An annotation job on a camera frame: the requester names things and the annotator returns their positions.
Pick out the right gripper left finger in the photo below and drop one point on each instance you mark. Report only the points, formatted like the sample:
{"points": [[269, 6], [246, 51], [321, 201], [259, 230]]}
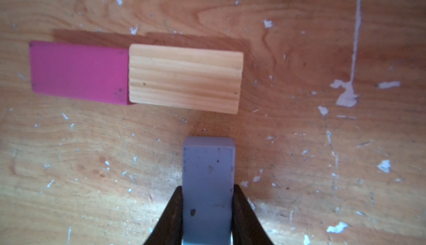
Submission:
{"points": [[169, 228]]}

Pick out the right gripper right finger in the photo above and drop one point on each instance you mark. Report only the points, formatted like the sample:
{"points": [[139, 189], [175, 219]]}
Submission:
{"points": [[245, 226]]}

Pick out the blue block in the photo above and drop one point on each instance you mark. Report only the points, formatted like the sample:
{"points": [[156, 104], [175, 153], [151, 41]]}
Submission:
{"points": [[208, 189]]}

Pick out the natural wood block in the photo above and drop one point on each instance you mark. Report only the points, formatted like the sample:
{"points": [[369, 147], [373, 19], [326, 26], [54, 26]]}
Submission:
{"points": [[196, 79]]}

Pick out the magenta block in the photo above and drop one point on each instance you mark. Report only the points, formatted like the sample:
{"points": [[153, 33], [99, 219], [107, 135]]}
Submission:
{"points": [[83, 72]]}

